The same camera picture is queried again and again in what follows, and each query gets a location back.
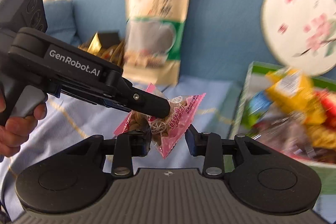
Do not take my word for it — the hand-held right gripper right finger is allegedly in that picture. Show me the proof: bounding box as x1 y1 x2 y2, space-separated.
185 124 273 176

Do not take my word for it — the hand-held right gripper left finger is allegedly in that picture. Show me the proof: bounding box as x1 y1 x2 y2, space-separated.
63 131 152 177

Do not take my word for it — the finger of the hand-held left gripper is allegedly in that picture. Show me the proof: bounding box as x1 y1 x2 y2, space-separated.
55 82 132 113
115 76 172 119

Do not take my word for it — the pink snack packet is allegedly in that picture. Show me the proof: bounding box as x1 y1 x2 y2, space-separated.
113 83 207 159

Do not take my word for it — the green cardboard box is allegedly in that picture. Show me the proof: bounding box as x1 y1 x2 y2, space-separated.
228 61 336 203

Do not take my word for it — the clear packet of red dates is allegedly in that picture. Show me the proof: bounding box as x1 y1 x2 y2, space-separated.
256 112 310 153

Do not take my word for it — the yellow snack packet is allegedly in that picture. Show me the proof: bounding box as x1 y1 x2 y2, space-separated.
265 68 324 126

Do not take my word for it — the red and beige snack packet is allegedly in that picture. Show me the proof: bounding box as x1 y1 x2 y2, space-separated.
312 90 336 122

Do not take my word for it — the person's left hand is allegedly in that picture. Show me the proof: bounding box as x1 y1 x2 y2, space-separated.
0 97 48 158

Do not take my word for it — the striped blue blanket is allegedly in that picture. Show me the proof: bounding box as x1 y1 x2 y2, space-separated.
0 74 336 222

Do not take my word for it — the wicker basket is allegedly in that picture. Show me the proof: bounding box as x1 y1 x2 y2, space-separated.
79 39 126 67

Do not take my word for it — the blue cushion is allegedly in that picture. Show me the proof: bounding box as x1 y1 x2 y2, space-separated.
43 0 79 43

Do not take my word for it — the small black box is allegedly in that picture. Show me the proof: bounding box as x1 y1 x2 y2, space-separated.
98 32 121 48

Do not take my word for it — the tall beige green grain pouch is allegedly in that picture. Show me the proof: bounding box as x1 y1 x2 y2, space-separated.
123 0 193 85

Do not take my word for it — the round floral fan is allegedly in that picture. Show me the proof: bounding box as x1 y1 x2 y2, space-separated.
260 0 336 77

